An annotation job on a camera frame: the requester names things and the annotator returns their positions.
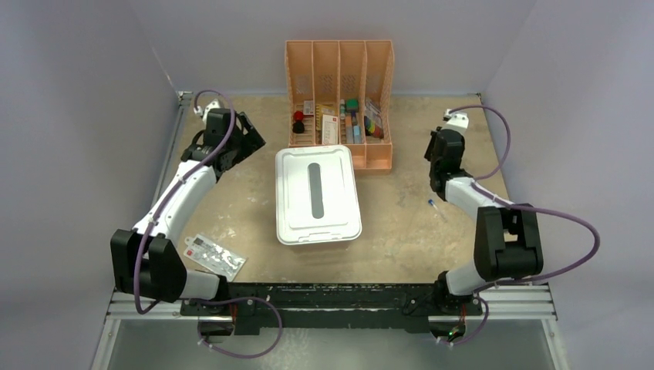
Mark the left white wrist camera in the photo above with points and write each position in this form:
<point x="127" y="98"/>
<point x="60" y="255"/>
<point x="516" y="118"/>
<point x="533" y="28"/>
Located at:
<point x="203" y="111"/>

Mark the aluminium frame rail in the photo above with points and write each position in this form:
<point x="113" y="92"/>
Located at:
<point x="531" y="302"/>

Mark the colourful item packet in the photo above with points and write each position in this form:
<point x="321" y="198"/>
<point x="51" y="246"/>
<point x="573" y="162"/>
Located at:
<point x="373" y="121"/>

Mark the green cube block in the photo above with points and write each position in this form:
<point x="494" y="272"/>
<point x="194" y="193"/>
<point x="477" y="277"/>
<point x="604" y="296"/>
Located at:
<point x="352" y="105"/>

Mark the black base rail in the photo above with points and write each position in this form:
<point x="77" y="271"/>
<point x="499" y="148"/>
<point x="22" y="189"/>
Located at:
<point x="414" y="308"/>

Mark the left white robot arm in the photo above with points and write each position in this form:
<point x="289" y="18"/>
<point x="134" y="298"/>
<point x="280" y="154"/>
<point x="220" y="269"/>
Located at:
<point x="145" y="259"/>

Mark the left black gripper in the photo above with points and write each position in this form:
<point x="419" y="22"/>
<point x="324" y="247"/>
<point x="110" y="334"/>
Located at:
<point x="251" y="140"/>

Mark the white plastic bin lid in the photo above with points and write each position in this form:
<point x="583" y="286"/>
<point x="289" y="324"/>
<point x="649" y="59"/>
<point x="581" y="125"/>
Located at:
<point x="316" y="195"/>

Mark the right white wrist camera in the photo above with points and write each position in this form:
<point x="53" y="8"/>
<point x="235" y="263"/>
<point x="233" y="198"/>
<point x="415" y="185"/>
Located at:
<point x="456" y="121"/>

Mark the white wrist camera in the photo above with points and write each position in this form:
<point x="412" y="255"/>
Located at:
<point x="456" y="121"/>
<point x="203" y="111"/>

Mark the plastic packet with red label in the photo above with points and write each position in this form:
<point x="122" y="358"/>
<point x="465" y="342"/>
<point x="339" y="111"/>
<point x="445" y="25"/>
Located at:
<point x="213" y="257"/>

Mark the clear dropper with blue band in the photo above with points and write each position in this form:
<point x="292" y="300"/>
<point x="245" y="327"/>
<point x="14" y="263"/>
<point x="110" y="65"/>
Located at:
<point x="441" y="214"/>

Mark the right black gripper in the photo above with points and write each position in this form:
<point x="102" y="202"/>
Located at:
<point x="433" y="142"/>

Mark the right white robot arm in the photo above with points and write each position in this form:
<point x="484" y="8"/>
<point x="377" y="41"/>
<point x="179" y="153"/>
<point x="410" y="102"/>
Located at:
<point x="507" y="241"/>

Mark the orange plastic file organizer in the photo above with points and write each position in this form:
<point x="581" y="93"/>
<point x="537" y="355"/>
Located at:
<point x="322" y="74"/>

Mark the red and black bottle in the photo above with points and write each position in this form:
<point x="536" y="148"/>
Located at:
<point x="298" y="126"/>

